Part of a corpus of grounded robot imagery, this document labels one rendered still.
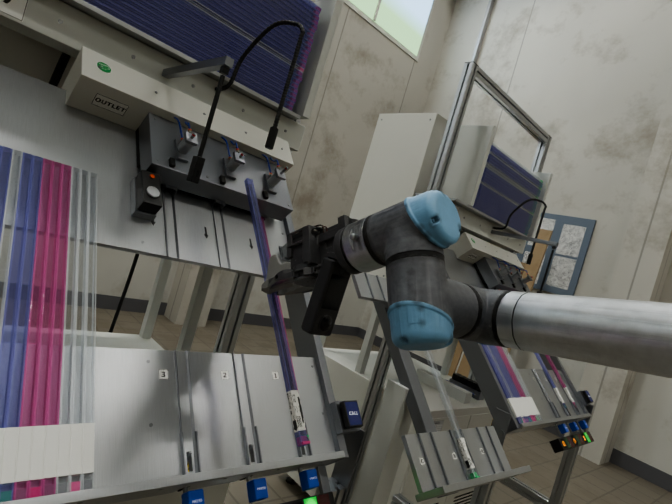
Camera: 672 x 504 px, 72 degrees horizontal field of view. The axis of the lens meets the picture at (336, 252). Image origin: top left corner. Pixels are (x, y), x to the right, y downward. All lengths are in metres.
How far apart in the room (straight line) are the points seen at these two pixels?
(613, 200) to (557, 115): 1.12
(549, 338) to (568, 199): 4.54
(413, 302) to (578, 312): 0.18
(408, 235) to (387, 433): 0.67
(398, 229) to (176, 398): 0.43
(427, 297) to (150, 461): 0.44
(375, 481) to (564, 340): 0.72
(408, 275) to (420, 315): 0.05
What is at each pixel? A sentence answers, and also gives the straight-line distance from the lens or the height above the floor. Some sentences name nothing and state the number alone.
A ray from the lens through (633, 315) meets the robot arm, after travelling 0.56.
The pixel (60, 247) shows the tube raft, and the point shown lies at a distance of 0.80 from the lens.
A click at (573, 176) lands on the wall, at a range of 5.16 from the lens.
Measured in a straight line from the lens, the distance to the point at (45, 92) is 1.02.
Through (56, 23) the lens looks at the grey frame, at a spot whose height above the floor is 1.34.
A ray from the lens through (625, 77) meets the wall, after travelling 5.43.
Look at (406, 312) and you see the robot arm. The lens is 0.54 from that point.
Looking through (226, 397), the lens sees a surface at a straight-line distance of 0.82.
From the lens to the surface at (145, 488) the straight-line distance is 0.71.
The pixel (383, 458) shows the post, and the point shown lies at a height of 0.66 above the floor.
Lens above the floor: 1.10
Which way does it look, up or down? 1 degrees down
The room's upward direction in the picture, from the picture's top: 16 degrees clockwise
